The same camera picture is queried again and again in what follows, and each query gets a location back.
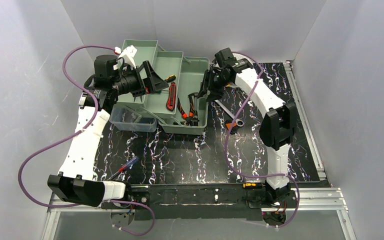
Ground black precision screwdriver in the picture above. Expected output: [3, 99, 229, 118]
[164, 74, 177, 83]

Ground steel claw hammer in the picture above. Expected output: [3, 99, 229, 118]
[188, 92, 199, 127]

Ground red utility knife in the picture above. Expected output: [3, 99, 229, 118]
[166, 82, 177, 112]

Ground green plastic tool box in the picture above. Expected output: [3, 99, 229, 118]
[110, 39, 210, 136]

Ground orange black long-nose pliers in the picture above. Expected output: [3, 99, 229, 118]
[176, 98, 197, 126]

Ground orange handled wire stripper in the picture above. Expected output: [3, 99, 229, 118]
[132, 92, 145, 103]

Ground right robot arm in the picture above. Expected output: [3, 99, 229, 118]
[198, 47, 298, 203]

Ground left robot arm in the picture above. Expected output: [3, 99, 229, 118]
[47, 55, 169, 207]

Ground orange black small tool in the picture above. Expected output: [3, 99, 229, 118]
[225, 122, 238, 135]

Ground white filament spool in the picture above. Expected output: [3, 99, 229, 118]
[232, 52, 255, 71]

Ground silver combination wrench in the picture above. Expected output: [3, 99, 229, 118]
[215, 100, 244, 127]

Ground blue red pen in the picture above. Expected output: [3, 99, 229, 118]
[108, 156, 140, 181]

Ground yellow black screwdriver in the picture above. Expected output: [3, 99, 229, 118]
[242, 182, 265, 190]

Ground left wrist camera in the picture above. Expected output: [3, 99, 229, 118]
[114, 45, 138, 69]

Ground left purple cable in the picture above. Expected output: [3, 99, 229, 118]
[17, 44, 156, 237]

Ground purple cable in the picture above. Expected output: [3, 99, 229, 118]
[223, 51, 301, 228]
[17, 44, 156, 237]

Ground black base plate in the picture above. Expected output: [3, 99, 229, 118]
[100, 184, 299, 222]

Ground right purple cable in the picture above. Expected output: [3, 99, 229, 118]
[223, 51, 301, 228]

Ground aluminium rail frame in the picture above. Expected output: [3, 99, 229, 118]
[41, 60, 357, 240]

